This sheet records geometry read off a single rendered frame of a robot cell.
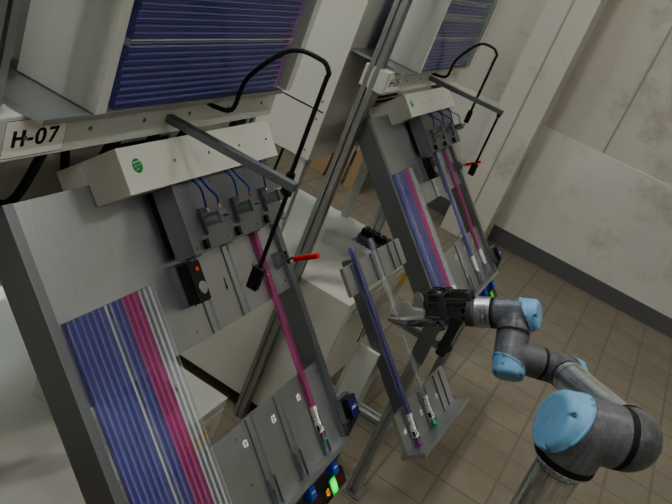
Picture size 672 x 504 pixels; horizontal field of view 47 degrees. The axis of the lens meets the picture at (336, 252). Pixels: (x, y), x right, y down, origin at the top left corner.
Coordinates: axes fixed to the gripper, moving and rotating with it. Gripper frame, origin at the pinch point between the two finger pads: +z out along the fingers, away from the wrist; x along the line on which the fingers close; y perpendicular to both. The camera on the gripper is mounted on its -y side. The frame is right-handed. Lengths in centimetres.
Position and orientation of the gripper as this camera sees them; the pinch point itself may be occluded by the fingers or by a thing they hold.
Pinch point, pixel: (398, 316)
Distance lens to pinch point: 195.4
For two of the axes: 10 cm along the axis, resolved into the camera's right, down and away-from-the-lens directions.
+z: -8.9, 0.0, 4.6
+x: -4.5, 2.3, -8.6
